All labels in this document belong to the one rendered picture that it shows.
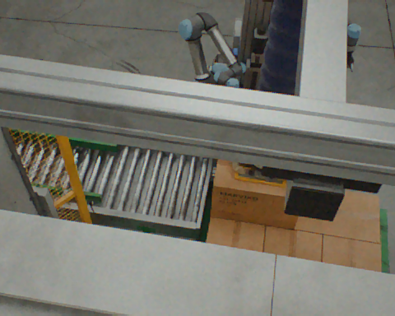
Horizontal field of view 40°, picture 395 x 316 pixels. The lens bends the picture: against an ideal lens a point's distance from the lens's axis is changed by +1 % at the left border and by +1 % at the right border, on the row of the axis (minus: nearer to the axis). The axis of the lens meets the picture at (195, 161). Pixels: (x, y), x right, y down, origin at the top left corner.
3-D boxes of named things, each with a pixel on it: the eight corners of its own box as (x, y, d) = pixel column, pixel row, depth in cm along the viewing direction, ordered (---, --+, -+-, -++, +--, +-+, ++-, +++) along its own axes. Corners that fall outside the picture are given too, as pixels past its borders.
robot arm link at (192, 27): (220, 88, 374) (203, 15, 342) (203, 98, 368) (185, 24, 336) (209, 84, 382) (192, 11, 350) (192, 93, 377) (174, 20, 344)
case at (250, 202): (210, 216, 386) (212, 185, 354) (218, 170, 409) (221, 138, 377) (294, 229, 381) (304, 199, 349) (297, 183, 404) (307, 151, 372)
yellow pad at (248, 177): (234, 178, 357) (234, 174, 353) (236, 166, 362) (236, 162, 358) (285, 188, 353) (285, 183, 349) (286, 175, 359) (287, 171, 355)
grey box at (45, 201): (19, 221, 276) (3, 189, 251) (23, 212, 279) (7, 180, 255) (57, 227, 274) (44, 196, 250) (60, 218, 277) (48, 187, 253)
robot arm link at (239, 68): (204, 10, 358) (242, 74, 363) (192, 16, 354) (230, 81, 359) (211, 3, 348) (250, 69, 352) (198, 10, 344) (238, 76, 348)
